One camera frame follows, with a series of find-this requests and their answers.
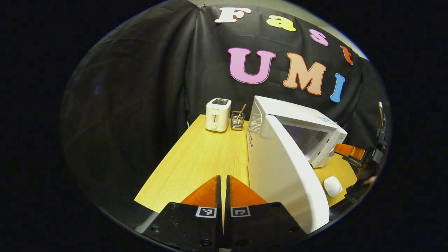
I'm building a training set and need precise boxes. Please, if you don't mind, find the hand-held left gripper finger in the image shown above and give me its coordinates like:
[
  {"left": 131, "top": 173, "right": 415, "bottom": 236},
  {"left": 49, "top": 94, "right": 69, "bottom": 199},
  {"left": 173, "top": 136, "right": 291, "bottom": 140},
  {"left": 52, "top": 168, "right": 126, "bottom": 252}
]
[
  {"left": 142, "top": 175, "right": 224, "bottom": 252},
  {"left": 223, "top": 175, "right": 308, "bottom": 252}
]

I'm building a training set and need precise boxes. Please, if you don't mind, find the white microwave oven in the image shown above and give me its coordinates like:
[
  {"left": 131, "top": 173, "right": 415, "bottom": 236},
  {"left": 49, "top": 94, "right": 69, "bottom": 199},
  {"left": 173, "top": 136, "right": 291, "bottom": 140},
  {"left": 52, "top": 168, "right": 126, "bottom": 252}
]
[{"left": 247, "top": 96, "right": 348, "bottom": 234}]

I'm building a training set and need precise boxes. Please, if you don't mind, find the white square plate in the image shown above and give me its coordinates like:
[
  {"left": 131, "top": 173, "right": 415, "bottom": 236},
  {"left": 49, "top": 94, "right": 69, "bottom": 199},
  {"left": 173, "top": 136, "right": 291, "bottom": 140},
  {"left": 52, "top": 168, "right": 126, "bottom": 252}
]
[{"left": 323, "top": 176, "right": 343, "bottom": 197}]

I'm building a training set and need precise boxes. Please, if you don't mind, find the white toaster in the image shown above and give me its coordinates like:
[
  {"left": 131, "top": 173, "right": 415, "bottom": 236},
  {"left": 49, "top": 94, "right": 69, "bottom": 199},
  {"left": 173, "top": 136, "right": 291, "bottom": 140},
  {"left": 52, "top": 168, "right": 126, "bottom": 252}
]
[{"left": 205, "top": 98, "right": 232, "bottom": 132}]

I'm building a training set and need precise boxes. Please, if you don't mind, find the black backdrop cloth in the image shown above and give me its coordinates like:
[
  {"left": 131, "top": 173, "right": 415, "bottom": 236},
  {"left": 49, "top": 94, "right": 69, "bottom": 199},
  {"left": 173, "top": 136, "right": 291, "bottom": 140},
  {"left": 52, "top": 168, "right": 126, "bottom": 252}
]
[{"left": 59, "top": 0, "right": 391, "bottom": 224}]

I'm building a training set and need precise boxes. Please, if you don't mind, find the wire utensil holder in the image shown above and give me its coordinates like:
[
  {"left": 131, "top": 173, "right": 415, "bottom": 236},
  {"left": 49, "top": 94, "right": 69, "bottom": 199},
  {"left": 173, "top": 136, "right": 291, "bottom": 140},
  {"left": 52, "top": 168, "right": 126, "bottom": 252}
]
[{"left": 231, "top": 111, "right": 245, "bottom": 131}]

